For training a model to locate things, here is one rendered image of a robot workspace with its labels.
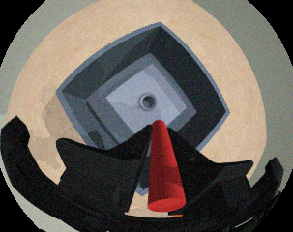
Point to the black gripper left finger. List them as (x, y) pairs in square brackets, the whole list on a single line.
[(119, 166)]

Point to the red peg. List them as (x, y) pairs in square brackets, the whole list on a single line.
[(165, 187)]

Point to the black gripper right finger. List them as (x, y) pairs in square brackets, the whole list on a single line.
[(198, 174)]

